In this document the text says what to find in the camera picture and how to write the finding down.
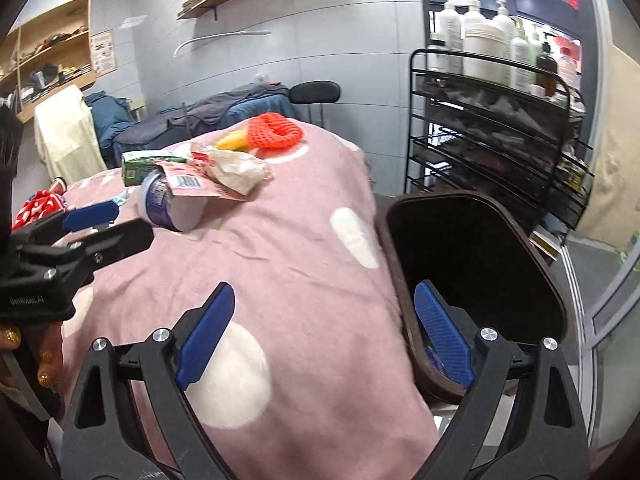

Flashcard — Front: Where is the blue quilt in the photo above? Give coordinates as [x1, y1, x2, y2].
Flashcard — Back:
[84, 90, 148, 166]

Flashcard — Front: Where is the pile of grey packets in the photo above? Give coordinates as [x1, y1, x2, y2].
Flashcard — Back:
[425, 75, 566, 161]

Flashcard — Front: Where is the cream cloth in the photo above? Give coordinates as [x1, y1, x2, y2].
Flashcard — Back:
[34, 85, 108, 183]

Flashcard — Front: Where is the black round stool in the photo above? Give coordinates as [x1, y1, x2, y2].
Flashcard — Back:
[289, 81, 342, 128]

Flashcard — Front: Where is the wall poster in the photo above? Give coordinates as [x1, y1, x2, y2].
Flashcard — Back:
[91, 30, 117, 78]

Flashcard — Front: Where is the clear bottle with red cap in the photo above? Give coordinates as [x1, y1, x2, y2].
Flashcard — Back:
[557, 47, 581, 92]

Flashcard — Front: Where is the brown pump bottle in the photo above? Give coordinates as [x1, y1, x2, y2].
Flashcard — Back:
[536, 32, 559, 98]

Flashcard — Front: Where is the red printed cloth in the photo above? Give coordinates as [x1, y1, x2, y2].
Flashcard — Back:
[11, 191, 68, 233]

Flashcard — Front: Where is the pink snack packet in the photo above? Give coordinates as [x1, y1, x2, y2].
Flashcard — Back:
[155, 160, 248, 203]

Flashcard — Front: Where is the pink polka dot blanket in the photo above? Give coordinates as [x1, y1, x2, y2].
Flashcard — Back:
[45, 122, 441, 480]

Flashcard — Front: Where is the row of white toiletry bottles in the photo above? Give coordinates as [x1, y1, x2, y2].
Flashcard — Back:
[427, 0, 538, 96]

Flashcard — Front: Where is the white paper wrapper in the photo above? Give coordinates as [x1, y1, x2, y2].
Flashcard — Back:
[190, 142, 272, 197]

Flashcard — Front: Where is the white curved rod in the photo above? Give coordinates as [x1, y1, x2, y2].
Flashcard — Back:
[172, 30, 272, 58]

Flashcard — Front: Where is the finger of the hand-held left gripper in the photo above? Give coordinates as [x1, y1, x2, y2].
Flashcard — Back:
[54, 218, 155, 287]
[11, 200, 120, 250]

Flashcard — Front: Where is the person's left hand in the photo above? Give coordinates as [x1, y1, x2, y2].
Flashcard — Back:
[0, 324, 65, 390]

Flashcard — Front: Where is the red foam fruit net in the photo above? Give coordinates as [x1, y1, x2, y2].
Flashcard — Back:
[244, 112, 305, 151]

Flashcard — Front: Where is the white yogurt cup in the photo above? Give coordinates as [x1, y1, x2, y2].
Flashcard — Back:
[137, 170, 208, 233]

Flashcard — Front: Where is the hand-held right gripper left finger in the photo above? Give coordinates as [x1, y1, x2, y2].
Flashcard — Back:
[60, 281, 238, 480]

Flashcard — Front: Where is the dark brown trash bin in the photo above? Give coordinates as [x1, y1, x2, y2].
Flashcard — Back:
[374, 190, 568, 406]

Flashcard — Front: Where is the black wire rack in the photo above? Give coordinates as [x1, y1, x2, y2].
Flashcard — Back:
[407, 49, 596, 233]

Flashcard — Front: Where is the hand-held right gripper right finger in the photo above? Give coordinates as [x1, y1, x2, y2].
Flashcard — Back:
[414, 280, 588, 480]

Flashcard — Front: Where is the yellow foam fruit net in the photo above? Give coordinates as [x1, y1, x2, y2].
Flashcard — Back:
[216, 130, 251, 152]

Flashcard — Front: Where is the massage bed with blue cover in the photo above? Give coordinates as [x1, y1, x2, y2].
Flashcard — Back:
[115, 95, 297, 161]

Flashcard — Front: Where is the wooden wall cabinet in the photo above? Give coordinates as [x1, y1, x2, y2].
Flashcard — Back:
[0, 0, 97, 123]

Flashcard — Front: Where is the grey blanket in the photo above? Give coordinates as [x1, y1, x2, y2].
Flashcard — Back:
[160, 82, 293, 131]

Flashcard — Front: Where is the green drink carton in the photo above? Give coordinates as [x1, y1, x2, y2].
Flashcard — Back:
[121, 150, 188, 187]

